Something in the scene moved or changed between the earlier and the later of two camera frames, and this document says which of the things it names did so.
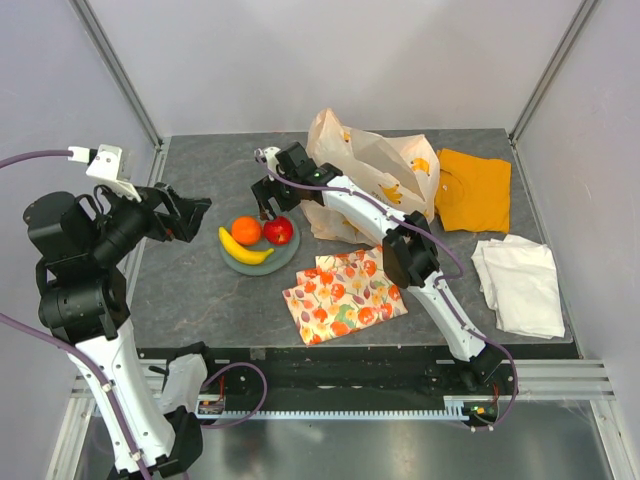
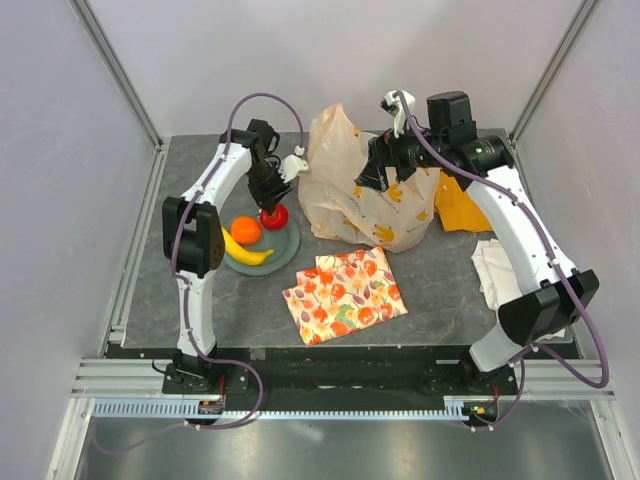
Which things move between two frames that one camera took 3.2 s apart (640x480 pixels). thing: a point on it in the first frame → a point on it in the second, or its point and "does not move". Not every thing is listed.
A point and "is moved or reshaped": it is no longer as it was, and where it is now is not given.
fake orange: [246, 230] does not move
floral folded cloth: [344, 293] does not move
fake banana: [243, 255] does not move
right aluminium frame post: [574, 26] does not move
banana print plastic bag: [401, 172] does not move
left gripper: [190, 211] → [268, 199]
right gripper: [267, 188] → [385, 151]
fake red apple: [278, 230] is moved or reshaped
